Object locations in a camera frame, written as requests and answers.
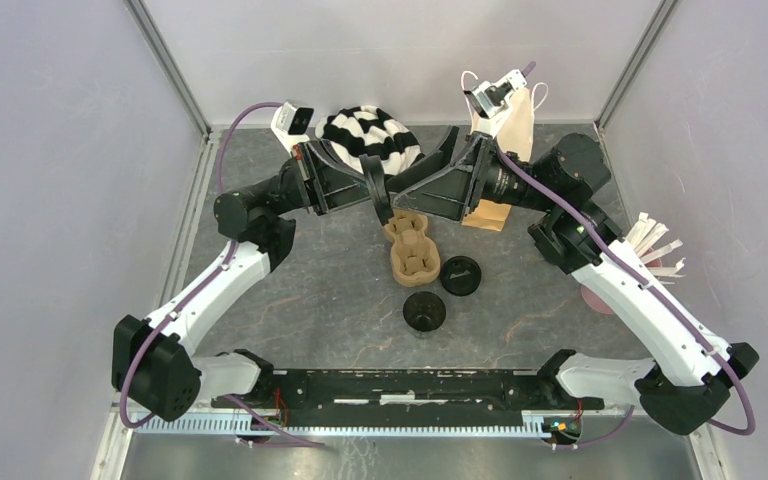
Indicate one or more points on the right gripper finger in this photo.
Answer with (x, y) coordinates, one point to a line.
(443, 203)
(429, 164)

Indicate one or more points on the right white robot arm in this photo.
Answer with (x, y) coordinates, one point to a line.
(690, 372)

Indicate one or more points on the brown cardboard cup carrier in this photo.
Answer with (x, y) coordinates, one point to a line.
(414, 257)

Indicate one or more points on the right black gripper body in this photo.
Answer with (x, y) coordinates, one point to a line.
(481, 170)

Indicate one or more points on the right aluminium frame post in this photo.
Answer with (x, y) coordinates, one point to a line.
(651, 34)

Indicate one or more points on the white wrapped straws bundle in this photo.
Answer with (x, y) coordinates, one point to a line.
(646, 238)

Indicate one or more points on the black coffee cup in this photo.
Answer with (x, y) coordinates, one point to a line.
(424, 312)

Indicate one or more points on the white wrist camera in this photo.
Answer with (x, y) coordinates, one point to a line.
(290, 123)
(493, 103)

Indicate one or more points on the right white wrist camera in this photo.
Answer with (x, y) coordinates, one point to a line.
(493, 103)

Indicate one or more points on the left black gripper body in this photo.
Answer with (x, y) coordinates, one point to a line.
(315, 187)

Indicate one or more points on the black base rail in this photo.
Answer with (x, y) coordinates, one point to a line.
(411, 397)

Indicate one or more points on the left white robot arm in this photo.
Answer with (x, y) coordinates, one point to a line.
(153, 360)

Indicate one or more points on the aluminium frame post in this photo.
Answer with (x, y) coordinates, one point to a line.
(160, 50)
(651, 34)

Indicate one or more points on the pink straw holder cup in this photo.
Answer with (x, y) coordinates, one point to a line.
(597, 304)

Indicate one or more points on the left aluminium frame post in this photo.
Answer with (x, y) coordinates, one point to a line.
(160, 50)

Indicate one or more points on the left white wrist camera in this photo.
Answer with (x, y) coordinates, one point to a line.
(290, 123)

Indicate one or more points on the brown paper bag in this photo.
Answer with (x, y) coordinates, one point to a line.
(517, 134)

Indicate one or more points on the black white striped cloth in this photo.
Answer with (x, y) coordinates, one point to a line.
(369, 130)

